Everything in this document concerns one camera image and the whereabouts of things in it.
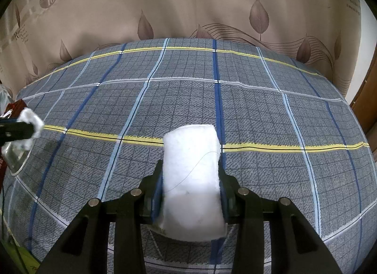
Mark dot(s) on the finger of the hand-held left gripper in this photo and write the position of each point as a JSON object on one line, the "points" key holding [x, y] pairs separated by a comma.
{"points": [[17, 131]]}

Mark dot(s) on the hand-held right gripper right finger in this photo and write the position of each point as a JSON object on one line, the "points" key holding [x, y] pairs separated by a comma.
{"points": [[223, 203]]}

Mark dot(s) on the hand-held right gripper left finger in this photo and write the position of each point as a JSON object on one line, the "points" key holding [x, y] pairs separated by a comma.
{"points": [[157, 194]]}

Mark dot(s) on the white glove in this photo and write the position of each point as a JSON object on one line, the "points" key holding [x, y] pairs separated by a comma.
{"points": [[36, 123]]}

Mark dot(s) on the red tin box gold inside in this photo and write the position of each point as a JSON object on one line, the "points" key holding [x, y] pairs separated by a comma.
{"points": [[19, 106]]}

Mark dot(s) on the white foam block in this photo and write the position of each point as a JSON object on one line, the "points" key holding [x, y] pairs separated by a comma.
{"points": [[191, 174]]}

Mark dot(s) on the steel bowl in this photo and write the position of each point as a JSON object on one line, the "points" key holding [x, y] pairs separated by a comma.
{"points": [[14, 159]]}

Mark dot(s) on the large white plastic bag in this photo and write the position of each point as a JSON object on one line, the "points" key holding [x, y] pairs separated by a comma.
{"points": [[6, 94]]}

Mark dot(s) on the grey plaid bedsheet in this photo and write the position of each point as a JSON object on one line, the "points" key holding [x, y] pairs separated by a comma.
{"points": [[265, 109]]}

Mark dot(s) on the green box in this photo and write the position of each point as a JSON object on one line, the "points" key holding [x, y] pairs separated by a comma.
{"points": [[17, 259]]}

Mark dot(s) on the brown wooden door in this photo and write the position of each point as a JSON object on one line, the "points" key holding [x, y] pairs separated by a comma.
{"points": [[368, 121]]}

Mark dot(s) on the beige leaf printed curtain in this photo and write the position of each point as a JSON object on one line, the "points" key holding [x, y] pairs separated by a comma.
{"points": [[188, 3]]}

